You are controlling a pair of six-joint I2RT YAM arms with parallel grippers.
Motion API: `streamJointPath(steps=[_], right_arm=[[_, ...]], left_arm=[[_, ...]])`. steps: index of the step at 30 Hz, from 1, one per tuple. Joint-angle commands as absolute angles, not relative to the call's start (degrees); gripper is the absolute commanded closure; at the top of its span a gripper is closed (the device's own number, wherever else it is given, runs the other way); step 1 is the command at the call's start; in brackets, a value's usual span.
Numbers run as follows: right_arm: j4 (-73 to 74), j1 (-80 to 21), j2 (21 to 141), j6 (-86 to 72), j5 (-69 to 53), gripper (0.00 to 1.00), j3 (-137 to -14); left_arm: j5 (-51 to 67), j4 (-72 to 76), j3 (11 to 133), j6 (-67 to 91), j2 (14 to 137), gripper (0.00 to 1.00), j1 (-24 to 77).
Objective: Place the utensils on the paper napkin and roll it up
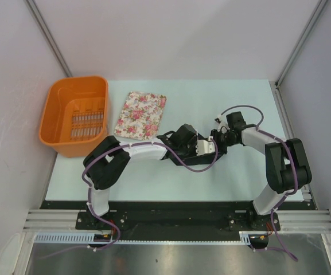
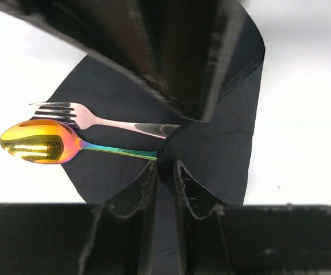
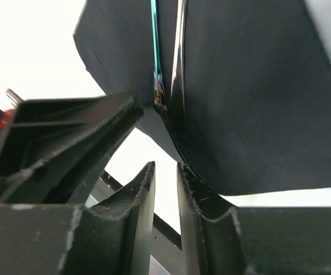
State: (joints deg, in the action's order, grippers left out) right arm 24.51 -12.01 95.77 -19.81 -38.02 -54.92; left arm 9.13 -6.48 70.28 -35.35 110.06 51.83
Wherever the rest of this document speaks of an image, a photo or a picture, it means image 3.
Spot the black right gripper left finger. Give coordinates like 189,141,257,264
0,162,155,274

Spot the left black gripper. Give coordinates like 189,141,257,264
0,88,143,203

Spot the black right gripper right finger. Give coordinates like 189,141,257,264
177,163,331,274

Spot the iridescent gold spoon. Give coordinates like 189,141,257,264
150,0,167,110

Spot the black paper napkin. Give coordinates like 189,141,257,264
74,1,331,195

